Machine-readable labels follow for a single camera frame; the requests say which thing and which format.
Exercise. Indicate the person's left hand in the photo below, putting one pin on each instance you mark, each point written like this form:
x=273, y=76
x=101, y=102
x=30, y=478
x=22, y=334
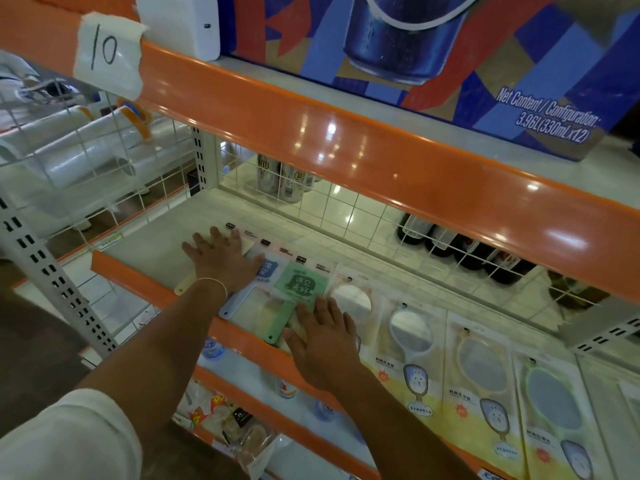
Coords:
x=222, y=262

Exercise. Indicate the person's right hand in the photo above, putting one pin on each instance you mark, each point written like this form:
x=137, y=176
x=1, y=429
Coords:
x=327, y=349

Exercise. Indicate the person's left little finger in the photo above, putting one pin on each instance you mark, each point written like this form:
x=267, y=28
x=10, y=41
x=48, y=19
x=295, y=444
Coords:
x=189, y=251

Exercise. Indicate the person's right little finger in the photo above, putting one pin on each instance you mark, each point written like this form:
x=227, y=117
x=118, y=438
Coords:
x=353, y=328

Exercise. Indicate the person's right thumb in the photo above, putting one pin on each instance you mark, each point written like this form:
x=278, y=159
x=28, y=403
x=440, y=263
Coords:
x=292, y=340

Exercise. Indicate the person's right middle finger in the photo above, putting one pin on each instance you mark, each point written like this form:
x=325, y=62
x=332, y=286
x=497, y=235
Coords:
x=323, y=312

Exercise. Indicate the person's left thumb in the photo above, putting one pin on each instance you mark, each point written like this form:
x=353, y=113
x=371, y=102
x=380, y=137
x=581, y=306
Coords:
x=255, y=270

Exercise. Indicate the person's left middle finger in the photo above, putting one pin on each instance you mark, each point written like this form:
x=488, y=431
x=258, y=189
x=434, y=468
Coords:
x=217, y=237

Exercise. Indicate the cream hand mirror packet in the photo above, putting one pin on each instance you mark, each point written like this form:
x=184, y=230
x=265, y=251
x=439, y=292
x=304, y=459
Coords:
x=249, y=244

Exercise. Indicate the green hand mirror packet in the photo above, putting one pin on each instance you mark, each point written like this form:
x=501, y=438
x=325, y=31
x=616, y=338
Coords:
x=300, y=285

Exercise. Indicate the person's left forearm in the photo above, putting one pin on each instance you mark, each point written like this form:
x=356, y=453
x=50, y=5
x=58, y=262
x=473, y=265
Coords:
x=160, y=344

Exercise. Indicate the person's right forearm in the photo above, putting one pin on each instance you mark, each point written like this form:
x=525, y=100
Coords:
x=395, y=429

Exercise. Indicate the silver beer can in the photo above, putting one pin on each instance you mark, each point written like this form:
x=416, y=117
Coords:
x=311, y=180
x=292, y=184
x=267, y=174

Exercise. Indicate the clear plastic film roll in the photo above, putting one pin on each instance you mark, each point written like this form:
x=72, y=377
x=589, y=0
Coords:
x=160, y=149
x=85, y=159
x=40, y=132

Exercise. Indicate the red yellow snack packet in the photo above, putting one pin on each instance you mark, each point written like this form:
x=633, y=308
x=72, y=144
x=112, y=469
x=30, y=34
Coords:
x=202, y=407

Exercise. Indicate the dark glass bottle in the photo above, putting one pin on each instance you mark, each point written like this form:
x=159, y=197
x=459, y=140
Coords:
x=510, y=268
x=442, y=243
x=474, y=254
x=415, y=230

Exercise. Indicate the row of packaged hand mirrors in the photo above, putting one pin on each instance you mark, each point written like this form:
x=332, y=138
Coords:
x=480, y=379

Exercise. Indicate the orange white shelf rack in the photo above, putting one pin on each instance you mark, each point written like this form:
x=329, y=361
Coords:
x=380, y=159

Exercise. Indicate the white paper tape label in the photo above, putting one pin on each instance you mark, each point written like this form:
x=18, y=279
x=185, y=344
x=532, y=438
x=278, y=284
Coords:
x=107, y=54

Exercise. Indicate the white plastic device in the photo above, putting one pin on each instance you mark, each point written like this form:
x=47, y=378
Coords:
x=175, y=22

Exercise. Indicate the dark green bottle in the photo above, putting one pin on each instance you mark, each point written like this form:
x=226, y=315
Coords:
x=575, y=289

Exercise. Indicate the white shirt sleeve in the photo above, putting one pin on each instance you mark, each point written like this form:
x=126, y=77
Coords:
x=65, y=439

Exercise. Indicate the blue beverage carton box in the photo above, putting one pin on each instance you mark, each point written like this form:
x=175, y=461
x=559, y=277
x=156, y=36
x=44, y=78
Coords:
x=450, y=44

